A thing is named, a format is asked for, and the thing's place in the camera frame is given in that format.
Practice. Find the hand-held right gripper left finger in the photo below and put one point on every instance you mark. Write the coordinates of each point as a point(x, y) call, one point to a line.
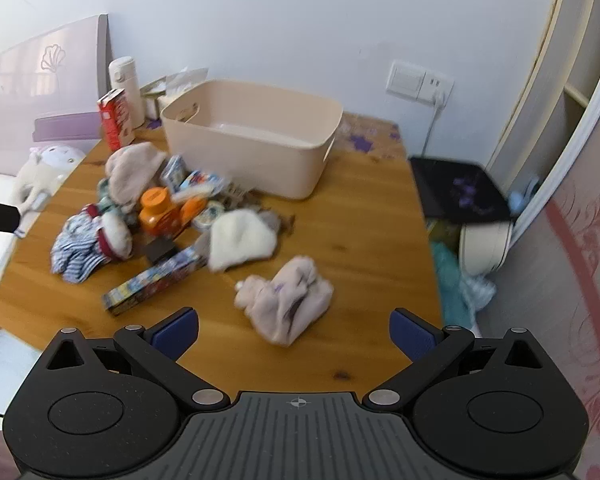
point(177, 332)

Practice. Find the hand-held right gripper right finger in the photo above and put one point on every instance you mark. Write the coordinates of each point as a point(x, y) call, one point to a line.
point(411, 334)

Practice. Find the round metal tin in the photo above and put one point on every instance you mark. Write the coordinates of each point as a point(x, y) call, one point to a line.
point(208, 216)

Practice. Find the white cat plush toy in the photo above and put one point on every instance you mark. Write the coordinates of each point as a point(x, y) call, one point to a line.
point(135, 170)

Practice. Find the blue white patterned box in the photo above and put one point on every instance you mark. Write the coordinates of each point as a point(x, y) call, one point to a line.
point(174, 171)

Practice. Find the beige plastic storage bin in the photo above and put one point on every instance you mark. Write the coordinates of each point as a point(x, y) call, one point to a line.
point(260, 160)

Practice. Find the wooden desktop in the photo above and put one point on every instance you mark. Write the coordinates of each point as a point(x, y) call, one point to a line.
point(360, 240)

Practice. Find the long colourful box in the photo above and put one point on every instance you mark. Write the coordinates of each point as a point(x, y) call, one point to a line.
point(155, 280)

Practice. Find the teal cloth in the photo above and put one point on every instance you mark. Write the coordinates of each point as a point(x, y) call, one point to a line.
point(450, 280)

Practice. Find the small black box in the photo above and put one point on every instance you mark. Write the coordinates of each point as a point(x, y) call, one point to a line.
point(160, 251)

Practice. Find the blue white checked cloth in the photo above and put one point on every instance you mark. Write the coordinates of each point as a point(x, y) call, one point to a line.
point(75, 250)

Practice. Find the white bucket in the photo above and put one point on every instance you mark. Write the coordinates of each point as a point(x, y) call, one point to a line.
point(485, 247)

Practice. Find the pale sock purple print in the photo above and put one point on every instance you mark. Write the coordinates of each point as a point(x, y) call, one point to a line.
point(290, 300)

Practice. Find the orange bottle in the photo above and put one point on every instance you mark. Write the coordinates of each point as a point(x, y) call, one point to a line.
point(157, 212)

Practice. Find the black board purple print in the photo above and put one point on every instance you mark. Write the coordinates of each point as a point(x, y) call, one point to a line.
point(455, 190)

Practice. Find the red carton box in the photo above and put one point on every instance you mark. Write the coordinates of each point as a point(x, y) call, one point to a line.
point(115, 120)

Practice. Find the colourful cartoon packet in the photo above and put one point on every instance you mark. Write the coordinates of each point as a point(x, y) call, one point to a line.
point(202, 182)

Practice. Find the light blue plastic item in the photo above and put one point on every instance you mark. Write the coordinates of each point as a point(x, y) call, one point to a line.
point(520, 197)

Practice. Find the white thermos bottle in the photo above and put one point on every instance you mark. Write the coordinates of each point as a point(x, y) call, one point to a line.
point(126, 90)

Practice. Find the gold tissue box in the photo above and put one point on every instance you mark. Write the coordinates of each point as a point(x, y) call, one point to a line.
point(152, 97)

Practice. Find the purple flowered table mat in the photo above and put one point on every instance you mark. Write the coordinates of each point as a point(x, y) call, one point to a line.
point(365, 135)

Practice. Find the cream tissue pack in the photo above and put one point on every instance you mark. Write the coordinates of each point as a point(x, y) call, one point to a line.
point(185, 80)

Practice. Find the white wall socket panel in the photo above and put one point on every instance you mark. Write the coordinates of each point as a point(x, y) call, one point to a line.
point(415, 80)

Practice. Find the white door frame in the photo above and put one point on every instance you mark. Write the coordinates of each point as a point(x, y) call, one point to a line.
point(580, 125)

